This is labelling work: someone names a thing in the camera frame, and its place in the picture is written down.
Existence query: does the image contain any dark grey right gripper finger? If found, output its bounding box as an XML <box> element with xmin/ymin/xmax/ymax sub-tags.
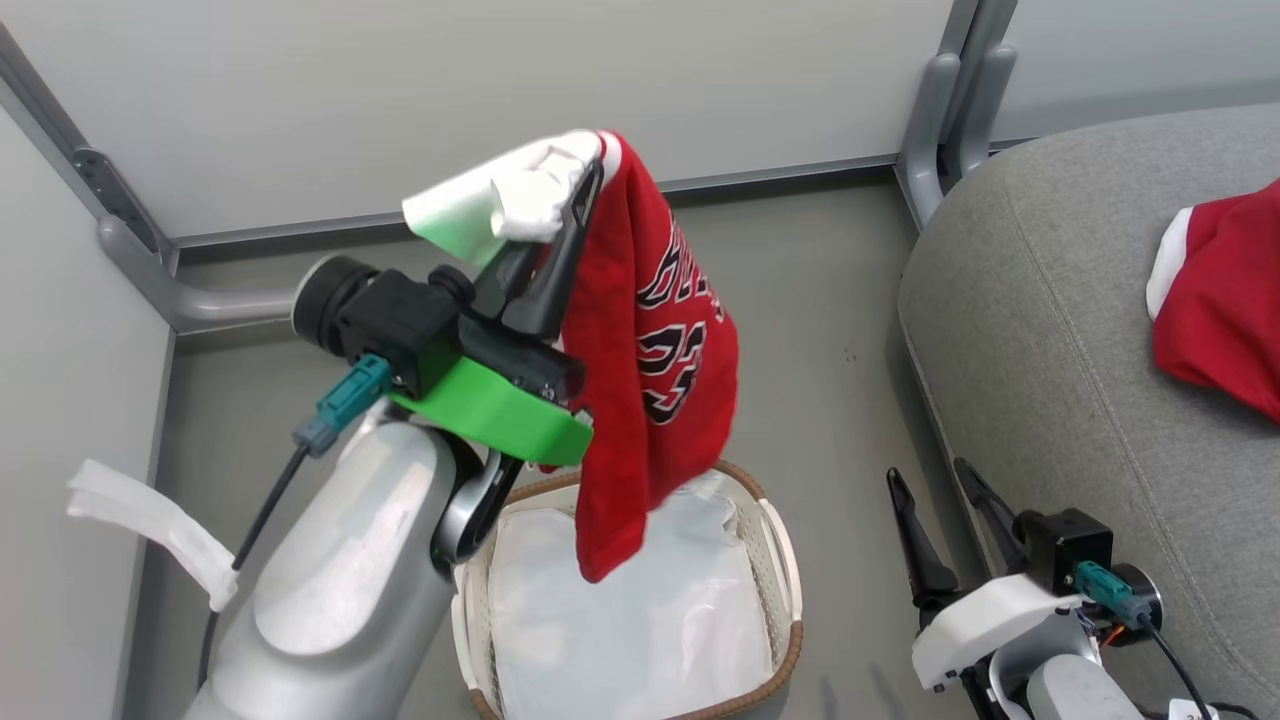
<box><xmin>887</xmin><ymin>468</ymin><xmax>959</xmax><ymax>611</ymax></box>
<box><xmin>953</xmin><ymin>458</ymin><xmax>1026</xmax><ymax>573</ymax></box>

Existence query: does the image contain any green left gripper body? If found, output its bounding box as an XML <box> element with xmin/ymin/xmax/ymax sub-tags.
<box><xmin>390</xmin><ymin>315</ymin><xmax>594</xmax><ymax>467</ymax></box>

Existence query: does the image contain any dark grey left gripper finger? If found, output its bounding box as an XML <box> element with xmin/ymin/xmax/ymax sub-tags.
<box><xmin>470</xmin><ymin>243</ymin><xmax>546</xmax><ymax>319</ymax></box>
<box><xmin>500</xmin><ymin>160</ymin><xmax>606</xmax><ymax>337</ymax></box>

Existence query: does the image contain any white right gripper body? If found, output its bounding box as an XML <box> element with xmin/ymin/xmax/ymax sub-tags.
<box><xmin>912</xmin><ymin>575</ymin><xmax>1087</xmax><ymax>693</ymax></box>

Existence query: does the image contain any red jersey with black number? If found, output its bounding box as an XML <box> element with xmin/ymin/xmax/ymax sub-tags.
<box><xmin>403</xmin><ymin>130</ymin><xmax>741</xmax><ymax>584</ymax></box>

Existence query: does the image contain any red garment with white trim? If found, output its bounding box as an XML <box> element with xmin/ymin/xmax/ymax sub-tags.
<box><xmin>1146</xmin><ymin>178</ymin><xmax>1280</xmax><ymax>426</ymax></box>

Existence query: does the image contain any grey fabric sofa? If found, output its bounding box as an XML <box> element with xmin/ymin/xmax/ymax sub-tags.
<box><xmin>897</xmin><ymin>103</ymin><xmax>1280</xmax><ymax>720</ymax></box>

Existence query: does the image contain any white wicker-rimmed laundry basket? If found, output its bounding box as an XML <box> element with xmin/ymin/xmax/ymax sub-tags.
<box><xmin>452</xmin><ymin>460</ymin><xmax>804</xmax><ymax>720</ymax></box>

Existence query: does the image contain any grey partition foot with caster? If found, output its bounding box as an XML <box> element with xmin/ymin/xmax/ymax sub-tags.
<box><xmin>97</xmin><ymin>215</ymin><xmax>311</xmax><ymax>334</ymax></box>

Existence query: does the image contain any teal plug black right cable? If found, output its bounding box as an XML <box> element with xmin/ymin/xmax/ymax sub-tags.
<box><xmin>1075</xmin><ymin>562</ymin><xmax>1213</xmax><ymax>720</ymax></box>

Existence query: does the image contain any teal plug black cable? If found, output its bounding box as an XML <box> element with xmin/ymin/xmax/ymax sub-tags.
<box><xmin>1075</xmin><ymin>562</ymin><xmax>1213</xmax><ymax>720</ymax></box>
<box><xmin>197</xmin><ymin>355</ymin><xmax>393</xmax><ymax>691</ymax></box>

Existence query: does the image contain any teal plug black left cable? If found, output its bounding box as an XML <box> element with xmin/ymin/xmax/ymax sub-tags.
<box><xmin>197</xmin><ymin>355</ymin><xmax>393</xmax><ymax>691</ymax></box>

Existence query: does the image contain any grey partition bottom rail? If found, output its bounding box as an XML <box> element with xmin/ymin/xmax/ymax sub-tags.
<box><xmin>170</xmin><ymin>153</ymin><xmax>901</xmax><ymax>251</ymax></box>

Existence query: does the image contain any white strap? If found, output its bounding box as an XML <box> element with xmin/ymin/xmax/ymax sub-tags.
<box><xmin>67</xmin><ymin>460</ymin><xmax>239</xmax><ymax>613</ymax></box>

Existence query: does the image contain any grey partition post with bracket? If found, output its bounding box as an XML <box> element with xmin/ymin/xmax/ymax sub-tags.
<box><xmin>0</xmin><ymin>25</ymin><xmax>181</xmax><ymax>271</ymax></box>

